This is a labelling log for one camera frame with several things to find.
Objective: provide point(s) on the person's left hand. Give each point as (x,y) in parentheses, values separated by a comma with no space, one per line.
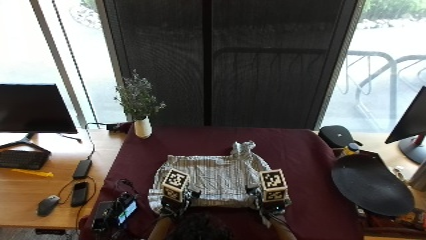
(175,205)

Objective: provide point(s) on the person's right hand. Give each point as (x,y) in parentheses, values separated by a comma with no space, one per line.
(272,205)

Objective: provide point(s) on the white striped garment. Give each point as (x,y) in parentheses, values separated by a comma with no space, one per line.
(220,175)

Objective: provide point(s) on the white marker cube left glove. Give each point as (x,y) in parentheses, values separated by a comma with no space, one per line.
(177,184)

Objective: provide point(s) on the white marker cube glove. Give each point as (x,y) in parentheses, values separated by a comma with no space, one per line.
(177,184)
(274,184)

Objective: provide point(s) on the white marker cube right glove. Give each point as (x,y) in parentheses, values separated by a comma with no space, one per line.
(274,184)

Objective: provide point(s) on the maroon tablecloth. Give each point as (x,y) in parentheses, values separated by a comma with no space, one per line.
(288,156)

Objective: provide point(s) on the smartphone with lit screen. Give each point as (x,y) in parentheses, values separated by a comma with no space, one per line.
(127,211)

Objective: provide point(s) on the white vase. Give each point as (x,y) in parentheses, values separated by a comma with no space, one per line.
(143,127)

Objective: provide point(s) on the black zip case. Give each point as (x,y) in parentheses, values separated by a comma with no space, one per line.
(338,136)

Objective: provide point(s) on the black phone with dark screen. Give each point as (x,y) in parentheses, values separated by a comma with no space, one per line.
(81,194)

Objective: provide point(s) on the black power bank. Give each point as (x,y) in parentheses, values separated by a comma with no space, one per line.
(83,168)

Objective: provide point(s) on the black oval chair seat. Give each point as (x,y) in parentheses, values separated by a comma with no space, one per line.
(371,185)

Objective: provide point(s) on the black power adapter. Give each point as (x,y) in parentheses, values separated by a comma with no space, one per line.
(114,126)

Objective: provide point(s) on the small purple flower bunch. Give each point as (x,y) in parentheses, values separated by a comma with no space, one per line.
(137,96)

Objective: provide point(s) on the dark grey computer mouse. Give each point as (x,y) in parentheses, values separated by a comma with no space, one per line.
(49,205)

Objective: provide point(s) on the yellow flat strip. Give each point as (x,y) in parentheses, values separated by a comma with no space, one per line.
(33,172)

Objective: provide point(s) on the black mesh window blind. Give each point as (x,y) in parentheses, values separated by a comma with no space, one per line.
(231,63)

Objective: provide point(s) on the black keyboard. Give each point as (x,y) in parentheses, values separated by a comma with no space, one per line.
(22,159)

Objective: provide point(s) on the black monitor with round stand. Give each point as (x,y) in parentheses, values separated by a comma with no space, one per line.
(411,125)

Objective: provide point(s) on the grey metal bicycle rack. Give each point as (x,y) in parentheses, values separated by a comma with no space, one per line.
(382,83)

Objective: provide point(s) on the black monitor with V-shaped stand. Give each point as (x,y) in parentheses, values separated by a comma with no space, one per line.
(34,108)

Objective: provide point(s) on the black camera device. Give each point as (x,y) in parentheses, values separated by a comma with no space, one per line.
(103,214)

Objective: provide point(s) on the white window frame post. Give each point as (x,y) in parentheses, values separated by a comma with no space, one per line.
(61,63)

